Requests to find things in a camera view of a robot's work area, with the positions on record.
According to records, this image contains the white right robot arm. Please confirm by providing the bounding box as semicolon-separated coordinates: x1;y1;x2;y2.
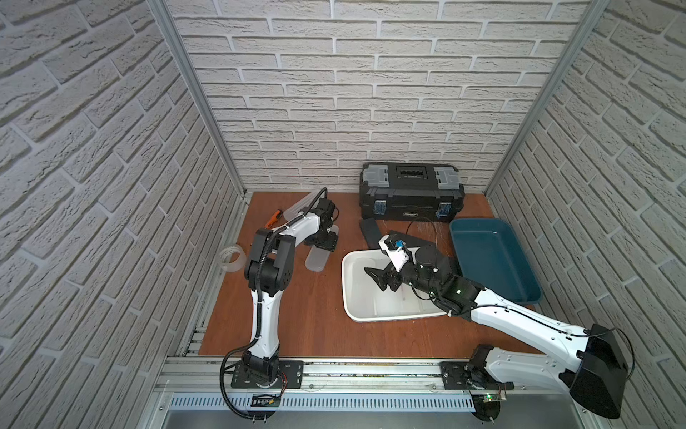
364;241;630;419

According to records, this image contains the black plastic toolbox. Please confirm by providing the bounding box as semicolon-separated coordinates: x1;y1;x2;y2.
359;162;466;223

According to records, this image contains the flat black pencil case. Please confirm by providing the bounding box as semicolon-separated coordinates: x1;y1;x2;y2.
389;231;435;248

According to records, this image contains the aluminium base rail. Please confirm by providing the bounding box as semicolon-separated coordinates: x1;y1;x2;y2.
154;357;571;419

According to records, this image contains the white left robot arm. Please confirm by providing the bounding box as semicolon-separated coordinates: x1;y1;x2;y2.
241;188;339;384

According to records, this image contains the white plastic storage box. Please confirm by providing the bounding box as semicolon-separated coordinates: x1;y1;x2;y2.
342;250;445;323

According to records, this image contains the long black pencil case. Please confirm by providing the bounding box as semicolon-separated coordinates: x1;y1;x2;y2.
359;218;382;250

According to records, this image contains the ribbed translucent pencil case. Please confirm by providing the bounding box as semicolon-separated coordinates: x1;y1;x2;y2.
283;191;317;222

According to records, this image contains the smooth translucent pencil case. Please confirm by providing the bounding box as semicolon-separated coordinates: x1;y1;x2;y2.
305;225;339;273

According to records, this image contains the black corrugated left cable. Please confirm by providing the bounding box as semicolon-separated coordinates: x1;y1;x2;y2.
219;187;329;421

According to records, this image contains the clear tape roll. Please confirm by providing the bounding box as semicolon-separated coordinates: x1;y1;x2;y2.
217;244;247;273

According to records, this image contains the orange handled screwdriver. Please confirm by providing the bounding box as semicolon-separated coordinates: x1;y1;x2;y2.
265;209;283;229

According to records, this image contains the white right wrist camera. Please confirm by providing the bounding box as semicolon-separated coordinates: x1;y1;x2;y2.
379;234;413;273

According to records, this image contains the teal plastic storage tray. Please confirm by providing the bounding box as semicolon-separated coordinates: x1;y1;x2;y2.
449;218;542;306

